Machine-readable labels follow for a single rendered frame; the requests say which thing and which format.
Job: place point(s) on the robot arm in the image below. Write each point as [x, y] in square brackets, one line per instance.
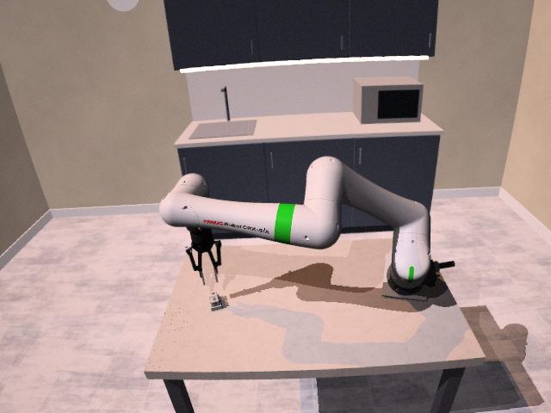
[317, 223]

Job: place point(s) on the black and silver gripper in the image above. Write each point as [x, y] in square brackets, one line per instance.
[200, 238]

